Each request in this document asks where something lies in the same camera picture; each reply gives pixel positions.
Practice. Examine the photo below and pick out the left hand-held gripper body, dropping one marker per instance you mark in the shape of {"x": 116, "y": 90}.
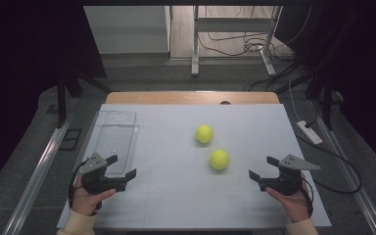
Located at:
{"x": 94, "y": 181}

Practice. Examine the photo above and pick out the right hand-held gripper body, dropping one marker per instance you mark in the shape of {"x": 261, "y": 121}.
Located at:
{"x": 285, "y": 184}

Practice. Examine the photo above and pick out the clear plastic container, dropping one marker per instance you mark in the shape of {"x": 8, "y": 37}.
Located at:
{"x": 117, "y": 137}

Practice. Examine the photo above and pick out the yellow tennis ball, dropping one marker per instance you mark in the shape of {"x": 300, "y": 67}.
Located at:
{"x": 219, "y": 159}
{"x": 204, "y": 133}

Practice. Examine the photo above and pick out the person's left hand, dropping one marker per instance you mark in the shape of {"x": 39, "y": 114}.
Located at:
{"x": 84, "y": 200}

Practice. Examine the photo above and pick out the person's right hand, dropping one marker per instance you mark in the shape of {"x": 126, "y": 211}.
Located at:
{"x": 295, "y": 205}

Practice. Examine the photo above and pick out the white power strip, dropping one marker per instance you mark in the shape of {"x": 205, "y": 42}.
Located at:
{"x": 310, "y": 133}

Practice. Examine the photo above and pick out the white table mat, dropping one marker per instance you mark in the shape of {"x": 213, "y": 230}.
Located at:
{"x": 182, "y": 196}

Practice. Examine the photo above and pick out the black table grommet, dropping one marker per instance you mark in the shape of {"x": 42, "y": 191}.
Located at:
{"x": 225, "y": 103}

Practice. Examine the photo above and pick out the black tripod stand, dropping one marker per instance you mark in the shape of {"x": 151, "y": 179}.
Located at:
{"x": 61, "y": 98}
{"x": 327, "y": 98}

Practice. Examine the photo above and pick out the dark curtain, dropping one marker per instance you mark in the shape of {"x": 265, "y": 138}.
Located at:
{"x": 19, "y": 65}
{"x": 372, "y": 81}

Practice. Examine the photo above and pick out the white cabinet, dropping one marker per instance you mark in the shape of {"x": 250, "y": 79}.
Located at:
{"x": 127, "y": 29}

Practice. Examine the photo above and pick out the white metal stand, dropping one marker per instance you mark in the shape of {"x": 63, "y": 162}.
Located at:
{"x": 195, "y": 42}

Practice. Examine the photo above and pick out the aluminium floor rail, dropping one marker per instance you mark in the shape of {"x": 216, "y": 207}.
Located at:
{"x": 355, "y": 182}
{"x": 36, "y": 182}

